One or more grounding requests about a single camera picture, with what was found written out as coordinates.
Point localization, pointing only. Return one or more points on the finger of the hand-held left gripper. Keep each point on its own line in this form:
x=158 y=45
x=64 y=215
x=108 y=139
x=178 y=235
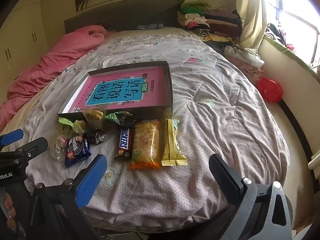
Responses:
x=11 y=137
x=35 y=147

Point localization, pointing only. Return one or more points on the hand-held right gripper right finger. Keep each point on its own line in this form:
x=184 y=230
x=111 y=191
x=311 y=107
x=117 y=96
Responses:
x=225 y=177

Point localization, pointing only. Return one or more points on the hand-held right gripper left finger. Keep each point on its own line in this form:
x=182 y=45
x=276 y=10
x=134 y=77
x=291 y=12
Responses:
x=90 y=180

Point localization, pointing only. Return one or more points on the clear pastry packet pink print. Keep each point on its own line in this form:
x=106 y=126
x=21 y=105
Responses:
x=58 y=142

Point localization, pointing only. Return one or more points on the blue cookie packet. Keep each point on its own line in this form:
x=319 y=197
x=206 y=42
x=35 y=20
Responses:
x=76 y=151

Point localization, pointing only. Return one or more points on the green pastry packet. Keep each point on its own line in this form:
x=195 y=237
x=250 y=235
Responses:
x=67 y=123

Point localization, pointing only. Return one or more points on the small dark candy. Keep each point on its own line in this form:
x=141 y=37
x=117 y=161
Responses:
x=96 y=137

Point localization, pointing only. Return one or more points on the brown chocolate bar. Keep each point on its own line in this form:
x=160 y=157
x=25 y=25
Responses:
x=125 y=142

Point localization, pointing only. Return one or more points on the yellow snack packet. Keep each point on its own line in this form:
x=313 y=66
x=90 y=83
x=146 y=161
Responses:
x=172 y=145

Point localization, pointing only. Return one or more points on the clear crispy rice packet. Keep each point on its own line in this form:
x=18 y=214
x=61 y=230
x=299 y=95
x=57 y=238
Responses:
x=94 y=117

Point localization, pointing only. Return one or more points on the orange clear cracker packet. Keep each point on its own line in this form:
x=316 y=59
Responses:
x=146 y=145

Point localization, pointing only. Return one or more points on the black green pea packet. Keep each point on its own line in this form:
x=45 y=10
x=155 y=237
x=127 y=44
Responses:
x=120 y=118

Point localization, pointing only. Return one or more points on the dark cardboard box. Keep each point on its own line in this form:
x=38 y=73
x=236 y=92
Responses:
x=140 y=112

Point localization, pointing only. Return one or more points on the person's left hand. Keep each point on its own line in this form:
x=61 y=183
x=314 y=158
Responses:
x=7 y=205

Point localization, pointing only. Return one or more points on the pink quilt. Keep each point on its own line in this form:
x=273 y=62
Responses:
x=50 y=62

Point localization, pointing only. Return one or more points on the pink book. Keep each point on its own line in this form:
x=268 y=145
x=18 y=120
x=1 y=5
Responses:
x=120 y=95

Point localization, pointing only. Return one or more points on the red plastic bag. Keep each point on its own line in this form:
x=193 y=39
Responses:
x=268 y=88

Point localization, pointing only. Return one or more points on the cream wardrobe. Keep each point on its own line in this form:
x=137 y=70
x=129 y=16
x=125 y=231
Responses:
x=22 y=37

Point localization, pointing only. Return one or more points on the pink floral cloth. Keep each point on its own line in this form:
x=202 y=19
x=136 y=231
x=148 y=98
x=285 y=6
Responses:
x=250 y=73

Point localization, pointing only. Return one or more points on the white bag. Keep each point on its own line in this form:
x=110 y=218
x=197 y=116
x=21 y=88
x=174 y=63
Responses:
x=242 y=55

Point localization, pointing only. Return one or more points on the clothes on window sill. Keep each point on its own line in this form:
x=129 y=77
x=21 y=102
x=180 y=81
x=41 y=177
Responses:
x=280 y=36

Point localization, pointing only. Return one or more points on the stack of folded clothes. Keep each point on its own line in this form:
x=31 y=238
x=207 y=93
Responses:
x=215 y=20

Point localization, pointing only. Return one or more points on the grey headboard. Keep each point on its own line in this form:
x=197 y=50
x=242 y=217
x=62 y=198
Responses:
x=130 y=15

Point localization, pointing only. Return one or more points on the dark patterned pillow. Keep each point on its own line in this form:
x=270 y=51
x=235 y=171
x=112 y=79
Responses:
x=150 y=26

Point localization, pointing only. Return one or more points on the cream curtain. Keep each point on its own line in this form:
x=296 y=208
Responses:
x=250 y=12

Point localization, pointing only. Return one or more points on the window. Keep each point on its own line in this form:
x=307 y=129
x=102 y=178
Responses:
x=295 y=5

